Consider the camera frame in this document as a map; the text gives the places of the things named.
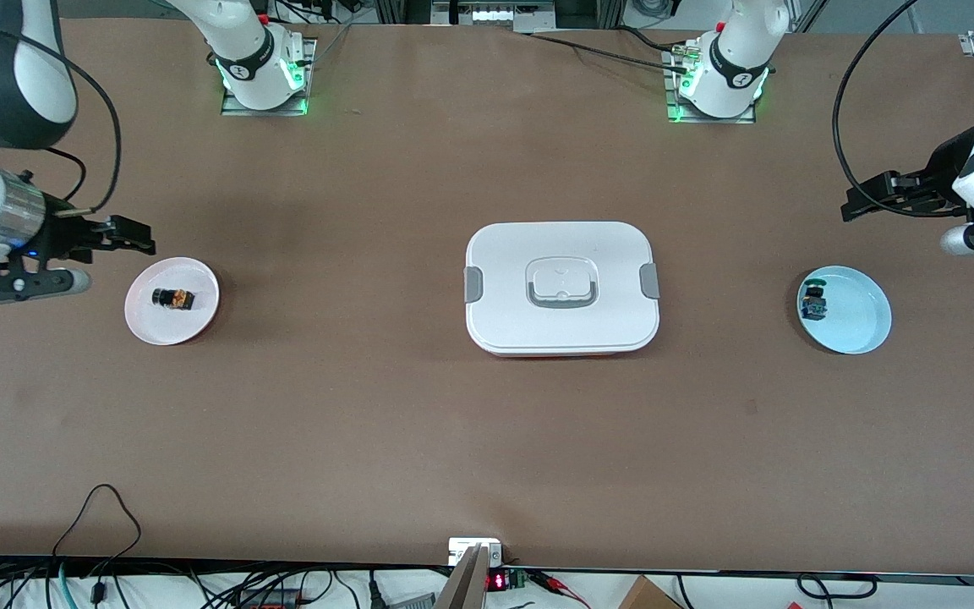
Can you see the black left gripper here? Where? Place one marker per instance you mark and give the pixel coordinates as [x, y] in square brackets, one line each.
[943, 168]

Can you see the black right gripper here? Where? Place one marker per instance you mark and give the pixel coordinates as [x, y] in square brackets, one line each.
[59, 234]

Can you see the orange push-button switch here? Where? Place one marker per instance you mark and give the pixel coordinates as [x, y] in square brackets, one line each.
[184, 299]

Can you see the white lidded box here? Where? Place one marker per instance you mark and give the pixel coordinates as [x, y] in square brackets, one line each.
[588, 254]

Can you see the brown cardboard box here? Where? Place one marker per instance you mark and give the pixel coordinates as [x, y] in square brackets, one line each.
[648, 597]

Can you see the pink round plate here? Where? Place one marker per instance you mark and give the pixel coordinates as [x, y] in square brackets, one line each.
[199, 326]

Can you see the light blue round plate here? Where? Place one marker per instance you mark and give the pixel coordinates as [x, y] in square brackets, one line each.
[859, 313]

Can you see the white light strip device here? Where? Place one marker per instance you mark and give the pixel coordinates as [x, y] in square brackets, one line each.
[495, 14]

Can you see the grey aluminium bar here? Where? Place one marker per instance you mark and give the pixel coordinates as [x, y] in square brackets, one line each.
[466, 588]

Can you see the red clip leads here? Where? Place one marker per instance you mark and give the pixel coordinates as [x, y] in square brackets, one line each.
[550, 582]

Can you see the red digit display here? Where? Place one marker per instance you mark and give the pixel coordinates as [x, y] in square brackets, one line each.
[496, 582]

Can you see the blue push-button switch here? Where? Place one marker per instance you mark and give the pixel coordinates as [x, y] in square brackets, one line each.
[812, 306]

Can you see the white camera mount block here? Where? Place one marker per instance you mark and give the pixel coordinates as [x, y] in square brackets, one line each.
[462, 545]

